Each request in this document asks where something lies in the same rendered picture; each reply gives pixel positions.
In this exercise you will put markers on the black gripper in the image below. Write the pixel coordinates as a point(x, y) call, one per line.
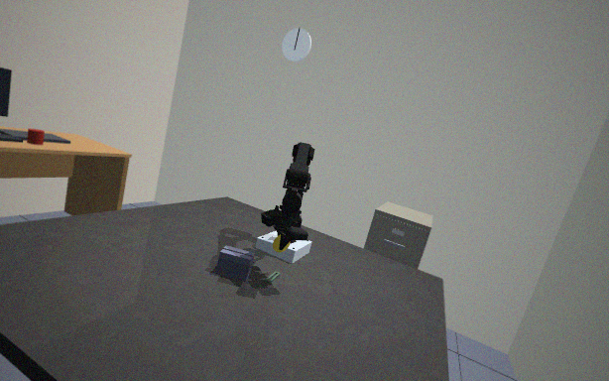
point(288, 231)

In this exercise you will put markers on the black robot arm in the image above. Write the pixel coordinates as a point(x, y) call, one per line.
point(296, 177)

